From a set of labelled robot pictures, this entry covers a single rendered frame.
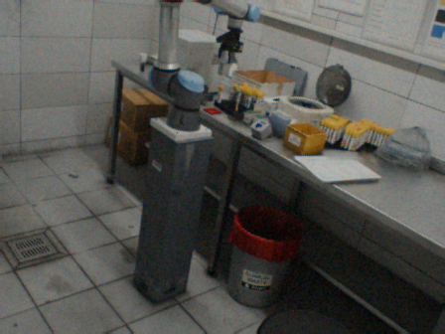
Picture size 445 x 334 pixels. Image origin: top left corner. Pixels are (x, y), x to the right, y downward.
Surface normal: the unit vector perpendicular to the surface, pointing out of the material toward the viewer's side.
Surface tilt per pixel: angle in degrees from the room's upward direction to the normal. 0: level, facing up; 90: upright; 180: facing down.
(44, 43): 90
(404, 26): 94
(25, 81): 90
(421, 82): 90
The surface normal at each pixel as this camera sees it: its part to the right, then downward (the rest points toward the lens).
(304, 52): -0.76, 0.15
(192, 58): 0.63, 0.42
